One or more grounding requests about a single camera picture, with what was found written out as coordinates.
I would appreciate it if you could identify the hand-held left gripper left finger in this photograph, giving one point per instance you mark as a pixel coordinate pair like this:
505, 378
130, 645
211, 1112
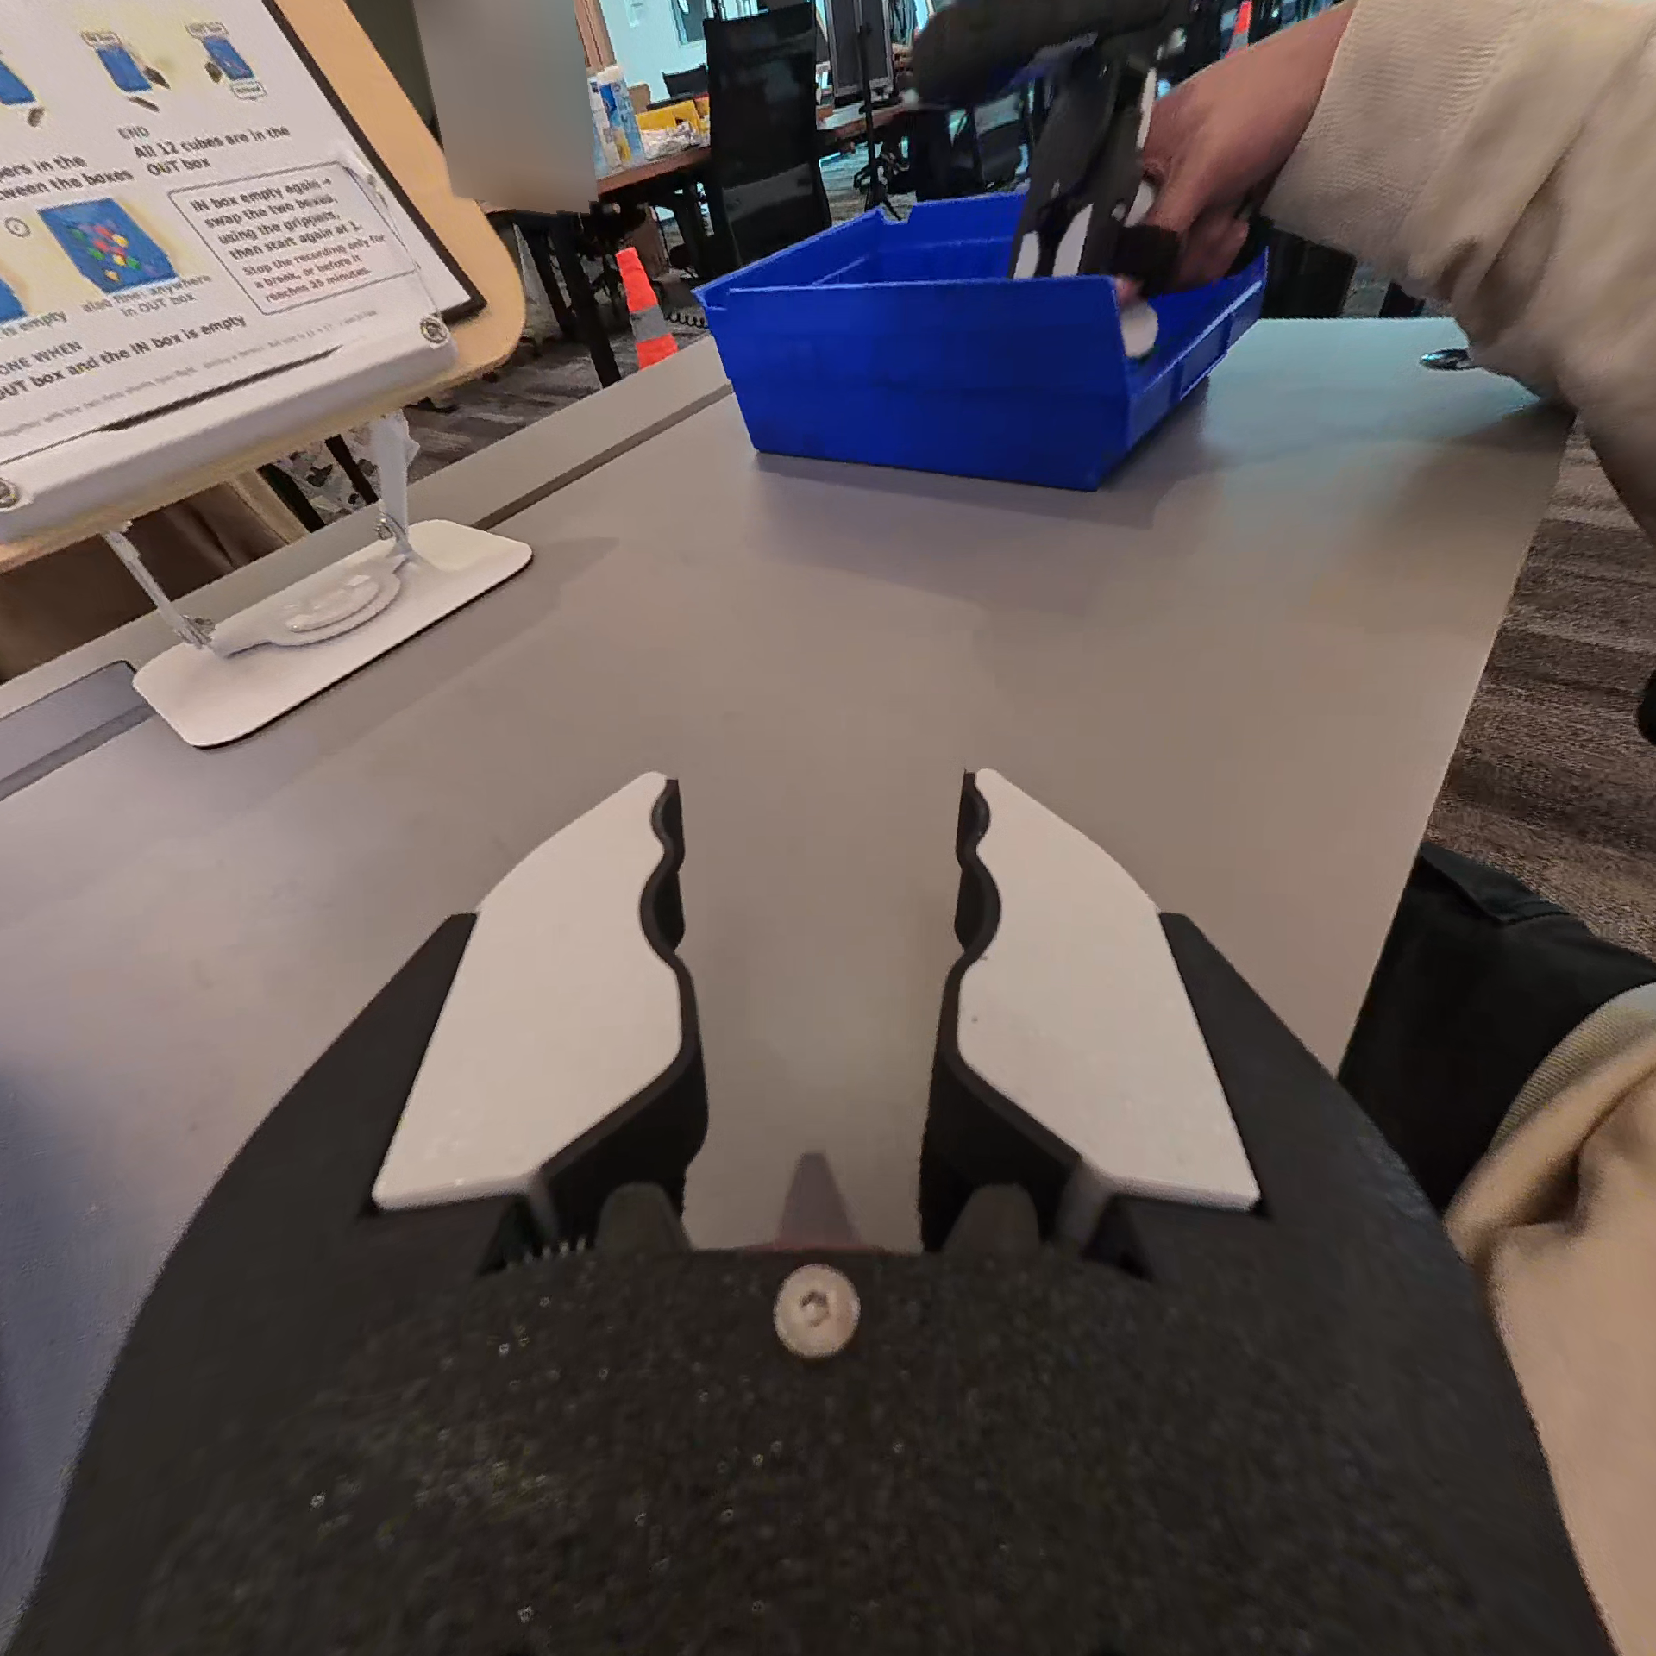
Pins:
542, 1021

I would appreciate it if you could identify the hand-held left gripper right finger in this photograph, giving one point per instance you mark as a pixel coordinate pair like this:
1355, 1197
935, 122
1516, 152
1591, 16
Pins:
1100, 1021

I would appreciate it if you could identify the blue plastic bin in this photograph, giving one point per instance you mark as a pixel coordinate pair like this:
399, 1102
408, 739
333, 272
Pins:
905, 375

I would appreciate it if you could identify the person's right forearm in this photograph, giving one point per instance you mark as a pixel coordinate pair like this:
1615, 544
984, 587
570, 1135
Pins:
1487, 193

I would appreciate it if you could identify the person's right hand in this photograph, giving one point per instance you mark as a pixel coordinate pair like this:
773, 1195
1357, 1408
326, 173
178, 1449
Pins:
1229, 142

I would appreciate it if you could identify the black tripod stand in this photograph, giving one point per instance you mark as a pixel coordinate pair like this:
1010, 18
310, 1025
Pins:
880, 116

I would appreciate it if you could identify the black office chair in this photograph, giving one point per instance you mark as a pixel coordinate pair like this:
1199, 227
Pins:
1461, 984
763, 128

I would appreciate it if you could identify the black table grommet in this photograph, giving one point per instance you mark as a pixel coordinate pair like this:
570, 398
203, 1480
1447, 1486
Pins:
1445, 359

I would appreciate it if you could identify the long wooden table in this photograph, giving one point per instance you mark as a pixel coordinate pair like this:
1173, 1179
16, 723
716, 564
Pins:
673, 162

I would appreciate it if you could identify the white blue carton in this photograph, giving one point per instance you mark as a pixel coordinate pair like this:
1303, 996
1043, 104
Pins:
617, 118

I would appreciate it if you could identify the tan hanging coat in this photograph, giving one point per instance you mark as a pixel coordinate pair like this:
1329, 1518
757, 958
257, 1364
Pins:
128, 570

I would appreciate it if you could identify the wooden display board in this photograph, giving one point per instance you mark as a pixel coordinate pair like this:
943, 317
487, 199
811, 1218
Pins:
479, 298

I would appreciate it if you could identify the black clipboard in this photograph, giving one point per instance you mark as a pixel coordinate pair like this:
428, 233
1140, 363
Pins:
389, 168

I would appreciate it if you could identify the printed instruction sheet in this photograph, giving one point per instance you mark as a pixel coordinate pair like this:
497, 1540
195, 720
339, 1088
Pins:
194, 193

